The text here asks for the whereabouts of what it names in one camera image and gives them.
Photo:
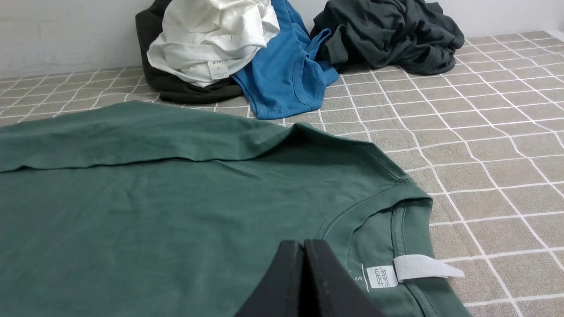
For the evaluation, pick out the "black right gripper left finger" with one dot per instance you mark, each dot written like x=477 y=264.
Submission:
x=278 y=293

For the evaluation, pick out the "dark grey crumpled garment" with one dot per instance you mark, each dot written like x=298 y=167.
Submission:
x=412 y=34

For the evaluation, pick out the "black garment under white shirt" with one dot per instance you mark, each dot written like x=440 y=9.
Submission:
x=149 y=24

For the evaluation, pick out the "green long sleeve shirt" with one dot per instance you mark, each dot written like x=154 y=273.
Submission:
x=144 y=210

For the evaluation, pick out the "beige grid tablecloth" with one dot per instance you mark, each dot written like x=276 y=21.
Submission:
x=484 y=141

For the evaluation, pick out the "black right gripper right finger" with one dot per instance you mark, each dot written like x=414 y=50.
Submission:
x=337 y=293

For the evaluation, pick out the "blue t-shirt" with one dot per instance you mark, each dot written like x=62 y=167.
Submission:
x=286 y=78

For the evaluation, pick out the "white t-shirt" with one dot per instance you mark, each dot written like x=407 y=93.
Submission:
x=204 y=41

